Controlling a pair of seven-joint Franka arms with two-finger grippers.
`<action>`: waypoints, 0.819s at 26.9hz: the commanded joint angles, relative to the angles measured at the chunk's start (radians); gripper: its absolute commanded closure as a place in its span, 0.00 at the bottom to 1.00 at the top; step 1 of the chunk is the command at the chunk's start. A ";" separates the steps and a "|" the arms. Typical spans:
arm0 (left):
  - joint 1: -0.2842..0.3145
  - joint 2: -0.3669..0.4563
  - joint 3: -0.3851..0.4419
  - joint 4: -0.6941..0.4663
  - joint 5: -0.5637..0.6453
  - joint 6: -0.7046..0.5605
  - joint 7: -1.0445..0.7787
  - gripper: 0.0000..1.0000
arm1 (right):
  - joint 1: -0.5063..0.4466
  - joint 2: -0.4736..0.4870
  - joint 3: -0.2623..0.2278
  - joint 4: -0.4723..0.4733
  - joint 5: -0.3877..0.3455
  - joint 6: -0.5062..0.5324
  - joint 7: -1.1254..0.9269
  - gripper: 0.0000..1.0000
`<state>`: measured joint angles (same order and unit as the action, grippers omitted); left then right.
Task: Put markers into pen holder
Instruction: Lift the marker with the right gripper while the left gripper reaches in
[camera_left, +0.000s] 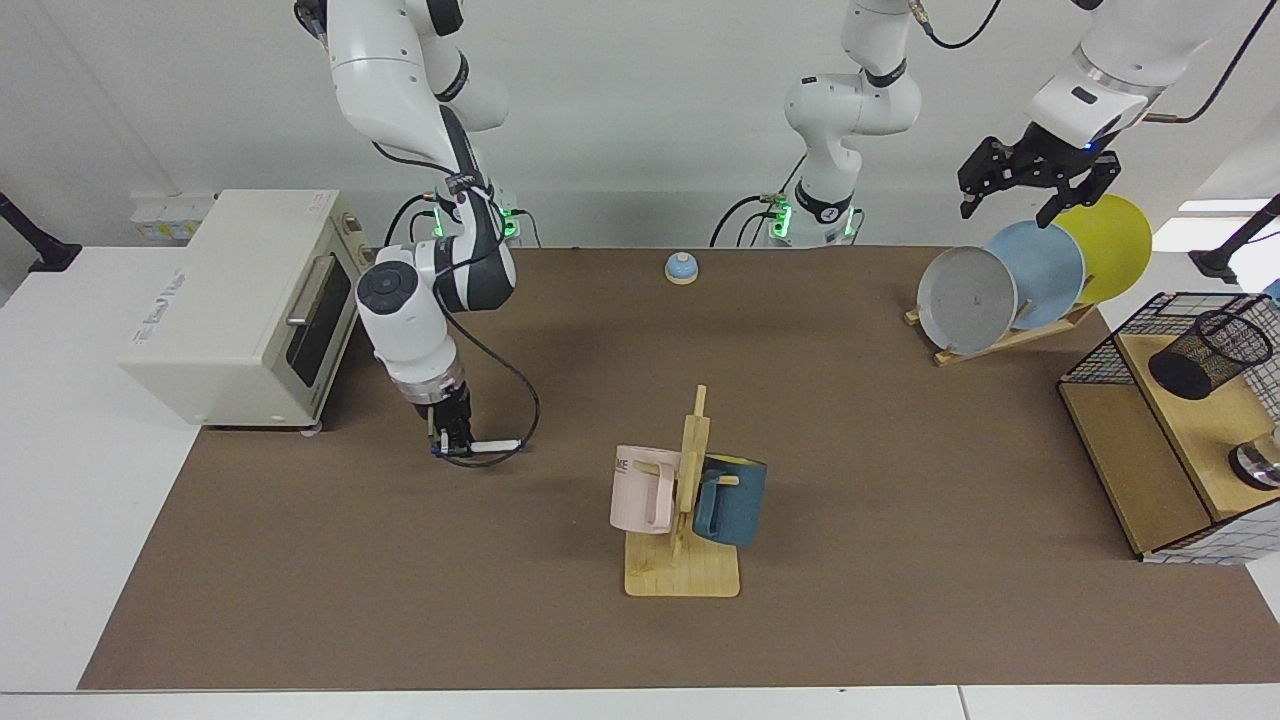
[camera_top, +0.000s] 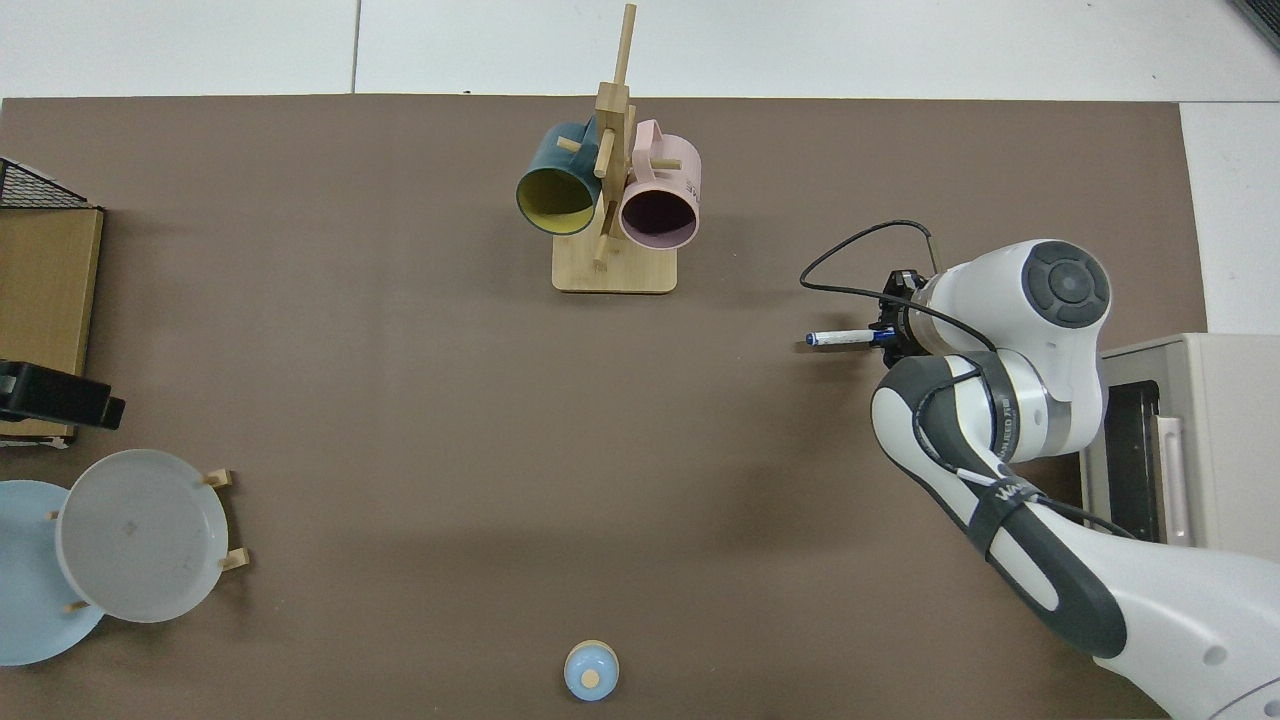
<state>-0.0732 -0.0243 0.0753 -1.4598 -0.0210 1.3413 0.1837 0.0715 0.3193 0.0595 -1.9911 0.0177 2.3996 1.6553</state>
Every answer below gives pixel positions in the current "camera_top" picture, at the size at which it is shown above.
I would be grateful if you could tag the blue and white marker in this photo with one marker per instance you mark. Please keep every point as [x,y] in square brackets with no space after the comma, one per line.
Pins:
[840,338]

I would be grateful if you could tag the grey plate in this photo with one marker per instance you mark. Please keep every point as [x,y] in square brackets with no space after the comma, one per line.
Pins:
[140,535]

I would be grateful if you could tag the light blue plate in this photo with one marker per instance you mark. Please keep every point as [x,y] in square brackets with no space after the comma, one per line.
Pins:
[30,580]

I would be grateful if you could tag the wooden plate rack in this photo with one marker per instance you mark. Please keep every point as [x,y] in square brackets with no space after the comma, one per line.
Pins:
[235,560]

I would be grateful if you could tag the pink mug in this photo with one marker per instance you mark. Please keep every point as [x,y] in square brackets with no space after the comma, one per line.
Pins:
[672,170]

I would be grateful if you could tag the wooden cup stand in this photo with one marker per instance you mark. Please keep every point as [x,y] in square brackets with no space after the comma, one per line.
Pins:
[615,270]

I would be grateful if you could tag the brown table cloth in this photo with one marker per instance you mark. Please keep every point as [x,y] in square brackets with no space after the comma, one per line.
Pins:
[400,400]

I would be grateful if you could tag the pale toaster oven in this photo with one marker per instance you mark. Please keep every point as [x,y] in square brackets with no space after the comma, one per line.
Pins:
[1220,420]

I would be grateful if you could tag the dark teal mug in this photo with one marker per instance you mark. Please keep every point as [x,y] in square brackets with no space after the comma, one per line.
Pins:
[555,160]

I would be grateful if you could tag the dark grey device edge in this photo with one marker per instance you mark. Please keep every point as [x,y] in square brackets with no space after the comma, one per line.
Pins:
[1262,18]

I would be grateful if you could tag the small blue round bell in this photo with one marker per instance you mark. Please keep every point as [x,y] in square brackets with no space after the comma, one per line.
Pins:
[591,672]

